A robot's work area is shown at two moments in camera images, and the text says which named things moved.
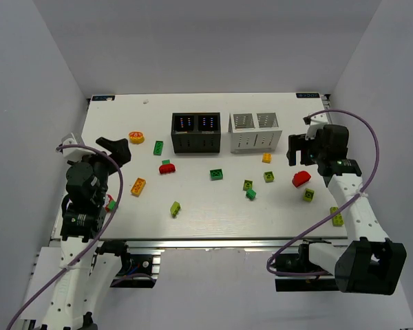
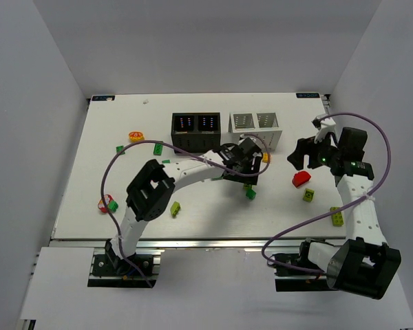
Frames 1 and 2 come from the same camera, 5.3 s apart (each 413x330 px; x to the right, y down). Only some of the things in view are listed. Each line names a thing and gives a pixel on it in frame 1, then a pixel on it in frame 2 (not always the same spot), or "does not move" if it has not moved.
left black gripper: (107, 157) -> (247, 170)
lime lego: (308, 194) does not move
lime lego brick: (175, 208) does not move
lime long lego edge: (338, 220) does not move
